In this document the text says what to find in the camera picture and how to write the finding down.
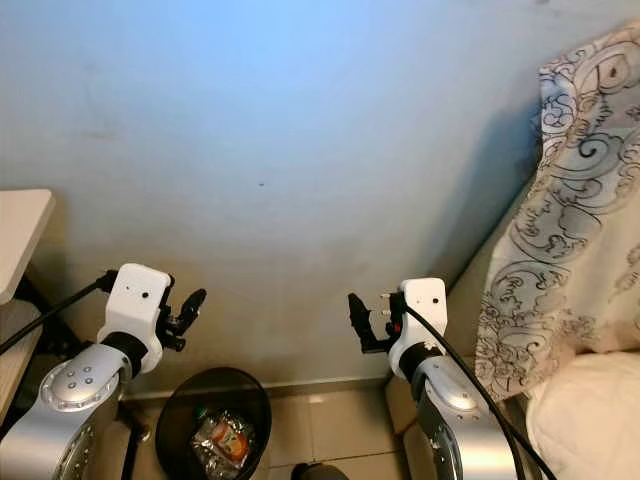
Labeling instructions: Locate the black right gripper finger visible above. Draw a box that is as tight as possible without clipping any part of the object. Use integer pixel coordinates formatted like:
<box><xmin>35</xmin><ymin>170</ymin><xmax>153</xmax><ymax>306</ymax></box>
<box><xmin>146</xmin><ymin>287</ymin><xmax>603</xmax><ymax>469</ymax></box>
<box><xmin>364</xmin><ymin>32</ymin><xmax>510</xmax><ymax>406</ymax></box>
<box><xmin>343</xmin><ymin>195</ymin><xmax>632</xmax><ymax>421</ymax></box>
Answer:
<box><xmin>349</xmin><ymin>294</ymin><xmax>376</xmax><ymax>343</ymax></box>

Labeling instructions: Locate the orange label bottle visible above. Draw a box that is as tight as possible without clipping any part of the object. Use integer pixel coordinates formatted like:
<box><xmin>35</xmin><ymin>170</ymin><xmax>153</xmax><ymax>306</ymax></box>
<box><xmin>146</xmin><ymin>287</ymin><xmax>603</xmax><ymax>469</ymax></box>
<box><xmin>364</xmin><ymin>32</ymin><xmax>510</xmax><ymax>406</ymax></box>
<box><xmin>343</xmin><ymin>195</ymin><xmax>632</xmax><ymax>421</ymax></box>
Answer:
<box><xmin>192</xmin><ymin>410</ymin><xmax>257</xmax><ymax>477</ymax></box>

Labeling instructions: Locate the brown cardboard box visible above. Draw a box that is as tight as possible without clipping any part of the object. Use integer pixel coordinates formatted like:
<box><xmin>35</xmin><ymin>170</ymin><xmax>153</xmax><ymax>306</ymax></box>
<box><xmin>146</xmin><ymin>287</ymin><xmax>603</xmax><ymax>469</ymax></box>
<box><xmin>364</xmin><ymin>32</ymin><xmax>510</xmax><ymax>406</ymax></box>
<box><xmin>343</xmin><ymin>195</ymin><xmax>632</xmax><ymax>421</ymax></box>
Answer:
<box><xmin>384</xmin><ymin>375</ymin><xmax>431</xmax><ymax>480</ymax></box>

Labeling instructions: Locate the black round trash bin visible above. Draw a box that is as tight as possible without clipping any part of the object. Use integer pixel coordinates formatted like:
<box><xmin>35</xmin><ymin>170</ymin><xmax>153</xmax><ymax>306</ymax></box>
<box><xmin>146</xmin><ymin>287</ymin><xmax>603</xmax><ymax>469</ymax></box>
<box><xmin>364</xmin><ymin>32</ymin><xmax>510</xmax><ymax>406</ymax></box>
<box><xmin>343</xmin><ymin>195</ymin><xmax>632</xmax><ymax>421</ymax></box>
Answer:
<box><xmin>155</xmin><ymin>367</ymin><xmax>273</xmax><ymax>480</ymax></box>

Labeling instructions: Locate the dark grey robot leg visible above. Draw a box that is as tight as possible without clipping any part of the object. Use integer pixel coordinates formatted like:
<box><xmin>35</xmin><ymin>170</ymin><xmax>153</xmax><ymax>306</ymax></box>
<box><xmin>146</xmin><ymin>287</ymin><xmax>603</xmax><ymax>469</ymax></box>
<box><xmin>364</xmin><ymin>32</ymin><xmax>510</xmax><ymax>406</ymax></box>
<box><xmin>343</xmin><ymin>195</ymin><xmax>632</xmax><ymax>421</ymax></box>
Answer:
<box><xmin>290</xmin><ymin>462</ymin><xmax>351</xmax><ymax>480</ymax></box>

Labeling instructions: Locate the light wood desk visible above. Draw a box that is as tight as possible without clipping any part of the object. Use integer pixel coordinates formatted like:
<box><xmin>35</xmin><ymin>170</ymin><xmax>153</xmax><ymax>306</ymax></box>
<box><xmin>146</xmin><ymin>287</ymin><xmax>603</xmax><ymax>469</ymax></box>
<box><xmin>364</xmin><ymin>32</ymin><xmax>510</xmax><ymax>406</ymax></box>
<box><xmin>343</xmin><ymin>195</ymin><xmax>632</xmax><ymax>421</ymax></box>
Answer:
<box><xmin>0</xmin><ymin>188</ymin><xmax>83</xmax><ymax>413</ymax></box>

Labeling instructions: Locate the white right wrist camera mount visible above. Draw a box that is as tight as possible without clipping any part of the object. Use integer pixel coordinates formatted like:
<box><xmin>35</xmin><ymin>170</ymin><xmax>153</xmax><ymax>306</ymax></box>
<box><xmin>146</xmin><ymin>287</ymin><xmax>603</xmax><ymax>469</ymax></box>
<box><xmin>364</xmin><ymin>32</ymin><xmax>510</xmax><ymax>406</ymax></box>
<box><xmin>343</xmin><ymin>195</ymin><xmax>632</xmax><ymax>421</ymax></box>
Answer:
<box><xmin>388</xmin><ymin>277</ymin><xmax>448</xmax><ymax>376</ymax></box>

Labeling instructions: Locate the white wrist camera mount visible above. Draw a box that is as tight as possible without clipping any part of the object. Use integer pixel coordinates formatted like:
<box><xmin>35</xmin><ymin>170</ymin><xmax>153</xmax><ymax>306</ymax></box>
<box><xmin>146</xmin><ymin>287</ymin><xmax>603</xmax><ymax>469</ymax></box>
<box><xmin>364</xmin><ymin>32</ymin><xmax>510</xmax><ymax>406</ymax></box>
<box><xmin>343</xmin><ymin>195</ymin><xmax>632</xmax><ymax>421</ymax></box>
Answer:
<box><xmin>97</xmin><ymin>263</ymin><xmax>173</xmax><ymax>346</ymax></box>
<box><xmin>388</xmin><ymin>277</ymin><xmax>448</xmax><ymax>376</ymax></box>

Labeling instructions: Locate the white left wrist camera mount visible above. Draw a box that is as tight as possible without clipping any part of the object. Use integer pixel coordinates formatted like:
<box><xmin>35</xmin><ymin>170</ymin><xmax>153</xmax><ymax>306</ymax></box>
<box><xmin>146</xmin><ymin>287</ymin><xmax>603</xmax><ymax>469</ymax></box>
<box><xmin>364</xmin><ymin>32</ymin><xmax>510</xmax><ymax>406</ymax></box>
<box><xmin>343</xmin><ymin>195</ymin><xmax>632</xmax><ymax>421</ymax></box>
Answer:
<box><xmin>97</xmin><ymin>263</ymin><xmax>173</xmax><ymax>346</ymax></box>

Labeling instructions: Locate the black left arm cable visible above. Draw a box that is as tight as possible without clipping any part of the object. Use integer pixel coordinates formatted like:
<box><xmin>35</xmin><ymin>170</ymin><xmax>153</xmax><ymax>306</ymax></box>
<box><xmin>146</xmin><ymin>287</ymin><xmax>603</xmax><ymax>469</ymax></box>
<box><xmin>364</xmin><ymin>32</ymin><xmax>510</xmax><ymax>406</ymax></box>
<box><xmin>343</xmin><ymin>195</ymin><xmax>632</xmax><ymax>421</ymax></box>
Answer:
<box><xmin>0</xmin><ymin>270</ymin><xmax>119</xmax><ymax>355</ymax></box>

